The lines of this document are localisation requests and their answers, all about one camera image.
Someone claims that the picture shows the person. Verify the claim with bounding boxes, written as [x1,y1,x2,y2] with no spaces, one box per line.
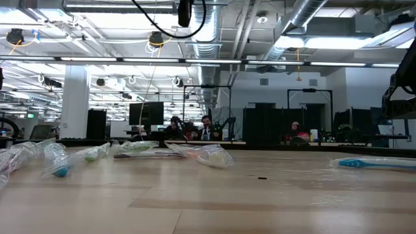
[163,115,185,140]
[284,121,311,146]
[197,114,218,141]

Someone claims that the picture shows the wooden background table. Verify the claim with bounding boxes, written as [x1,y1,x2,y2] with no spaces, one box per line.
[307,141,373,148]
[164,140,247,146]

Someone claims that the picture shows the orange white bagged toothbrush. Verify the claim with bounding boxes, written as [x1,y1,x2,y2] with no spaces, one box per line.
[167,144,235,170]
[0,144,33,192]

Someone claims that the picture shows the long LED light bar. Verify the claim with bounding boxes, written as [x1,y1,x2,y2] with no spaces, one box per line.
[0,55,400,68]

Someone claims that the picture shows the black background monitor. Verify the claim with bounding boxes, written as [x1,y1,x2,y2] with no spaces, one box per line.
[129,101,165,127]

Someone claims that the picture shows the green white bagged toothbrush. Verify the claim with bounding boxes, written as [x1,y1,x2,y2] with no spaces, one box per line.
[111,140,161,154]
[11,138,56,157]

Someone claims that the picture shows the black tall cabinet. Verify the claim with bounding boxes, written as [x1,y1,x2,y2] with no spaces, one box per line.
[86,109,108,140]

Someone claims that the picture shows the round ceiling sensor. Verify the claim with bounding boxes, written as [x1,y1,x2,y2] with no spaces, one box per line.
[255,10,269,25]

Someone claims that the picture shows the teal white bagged toothbrush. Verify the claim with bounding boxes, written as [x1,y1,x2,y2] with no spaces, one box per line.
[70,142,111,163]

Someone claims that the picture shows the white building column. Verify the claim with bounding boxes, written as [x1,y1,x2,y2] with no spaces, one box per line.
[60,64,90,140]

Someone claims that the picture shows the rectangular ceiling light panel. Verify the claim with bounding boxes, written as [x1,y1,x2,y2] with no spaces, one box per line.
[276,34,373,51]

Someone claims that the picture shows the dark background monitors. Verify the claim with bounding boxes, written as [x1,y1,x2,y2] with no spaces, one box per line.
[333,107,384,136]

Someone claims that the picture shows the blue white bagged toothbrush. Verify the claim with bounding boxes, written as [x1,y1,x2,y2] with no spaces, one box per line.
[329,156,416,171]
[41,142,77,179]

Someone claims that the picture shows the grey open laptop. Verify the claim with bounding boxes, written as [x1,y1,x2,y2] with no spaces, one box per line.
[29,124,53,140]

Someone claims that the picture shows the black curved hoop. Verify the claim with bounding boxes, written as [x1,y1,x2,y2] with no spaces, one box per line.
[0,117,21,140]

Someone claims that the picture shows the black background rig frame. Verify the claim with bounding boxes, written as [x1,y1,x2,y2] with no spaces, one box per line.
[182,84,233,141]
[287,88,334,131]

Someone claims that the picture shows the black partition wall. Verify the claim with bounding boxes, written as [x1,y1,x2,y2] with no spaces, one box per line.
[242,107,306,149]

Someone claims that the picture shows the wide silver ceiling duct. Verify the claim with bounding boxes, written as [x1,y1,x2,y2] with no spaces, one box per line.
[185,0,222,110]

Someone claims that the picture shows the black left camera cable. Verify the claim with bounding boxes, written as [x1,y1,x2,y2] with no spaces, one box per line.
[131,0,208,40]

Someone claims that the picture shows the black ceiling cable reel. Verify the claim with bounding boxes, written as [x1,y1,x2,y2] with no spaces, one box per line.
[148,31,165,47]
[6,28,25,46]

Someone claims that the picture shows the yellow hanging cord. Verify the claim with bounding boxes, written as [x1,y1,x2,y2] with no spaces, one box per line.
[295,48,302,82]

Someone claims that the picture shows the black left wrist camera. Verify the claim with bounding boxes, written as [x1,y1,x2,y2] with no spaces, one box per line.
[177,0,195,29]

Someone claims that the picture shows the slanted silver ceiling duct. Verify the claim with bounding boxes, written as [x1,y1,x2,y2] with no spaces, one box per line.
[261,0,328,62]

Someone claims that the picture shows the black aluminium rig frame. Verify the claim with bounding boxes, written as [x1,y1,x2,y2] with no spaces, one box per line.
[0,138,416,154]

